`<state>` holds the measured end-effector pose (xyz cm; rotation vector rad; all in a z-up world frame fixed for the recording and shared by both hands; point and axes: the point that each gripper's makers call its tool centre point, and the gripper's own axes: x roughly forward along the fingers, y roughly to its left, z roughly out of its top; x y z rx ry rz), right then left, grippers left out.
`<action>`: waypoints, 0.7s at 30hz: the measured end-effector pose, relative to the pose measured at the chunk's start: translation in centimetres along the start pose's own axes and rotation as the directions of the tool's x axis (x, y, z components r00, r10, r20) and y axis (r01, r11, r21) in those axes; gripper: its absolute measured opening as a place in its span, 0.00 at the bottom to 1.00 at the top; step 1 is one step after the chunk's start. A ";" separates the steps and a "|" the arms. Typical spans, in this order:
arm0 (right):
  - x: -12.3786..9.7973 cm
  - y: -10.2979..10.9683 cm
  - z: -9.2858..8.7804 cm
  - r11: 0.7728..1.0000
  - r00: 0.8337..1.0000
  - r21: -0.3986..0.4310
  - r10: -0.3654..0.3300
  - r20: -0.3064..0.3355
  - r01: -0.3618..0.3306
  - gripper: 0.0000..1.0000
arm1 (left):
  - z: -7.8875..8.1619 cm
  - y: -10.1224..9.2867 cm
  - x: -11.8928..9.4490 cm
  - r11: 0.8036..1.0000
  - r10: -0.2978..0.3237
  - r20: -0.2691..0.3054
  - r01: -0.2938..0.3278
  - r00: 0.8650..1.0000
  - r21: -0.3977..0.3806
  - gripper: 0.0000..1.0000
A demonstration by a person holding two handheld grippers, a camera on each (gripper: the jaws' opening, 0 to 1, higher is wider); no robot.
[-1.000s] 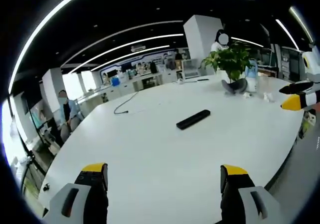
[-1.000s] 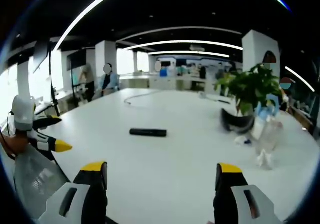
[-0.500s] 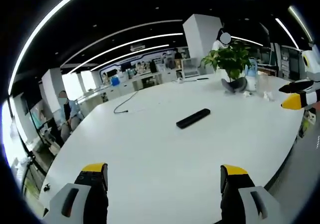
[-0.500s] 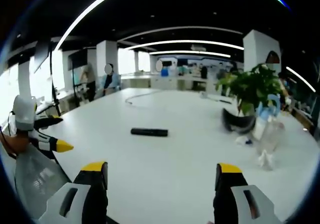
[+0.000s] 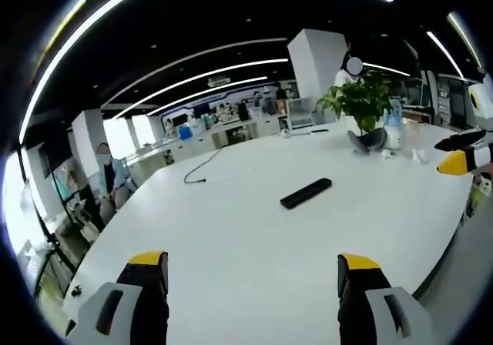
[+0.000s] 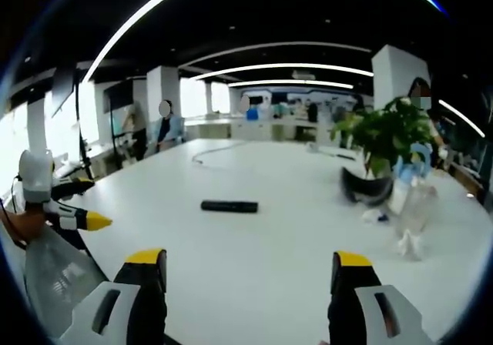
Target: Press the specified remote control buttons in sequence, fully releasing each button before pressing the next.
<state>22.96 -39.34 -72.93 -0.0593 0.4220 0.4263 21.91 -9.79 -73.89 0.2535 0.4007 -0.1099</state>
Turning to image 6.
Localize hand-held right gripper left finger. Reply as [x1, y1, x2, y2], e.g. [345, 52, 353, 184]
[58, 248, 168, 345]

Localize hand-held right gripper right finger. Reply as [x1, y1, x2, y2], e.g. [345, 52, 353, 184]
[327, 250, 436, 345]

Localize black remote control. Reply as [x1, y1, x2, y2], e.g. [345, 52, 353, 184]
[200, 199, 259, 214]

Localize person's left hand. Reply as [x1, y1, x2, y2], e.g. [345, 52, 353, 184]
[0, 209, 49, 246]

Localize black tripod stand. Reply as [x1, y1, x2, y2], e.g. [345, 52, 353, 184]
[71, 67, 96, 180]

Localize clear plastic bag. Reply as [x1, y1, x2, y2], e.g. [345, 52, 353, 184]
[23, 227, 107, 338]

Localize clear plastic bottle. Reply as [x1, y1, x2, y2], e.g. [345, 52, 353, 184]
[392, 183, 438, 261]

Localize black plant pot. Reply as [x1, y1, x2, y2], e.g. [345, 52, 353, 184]
[340, 166, 394, 206]

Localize green potted plant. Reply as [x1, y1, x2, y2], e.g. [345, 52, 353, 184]
[331, 96, 436, 179]

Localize grey cable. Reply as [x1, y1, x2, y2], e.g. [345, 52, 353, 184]
[191, 141, 247, 166]

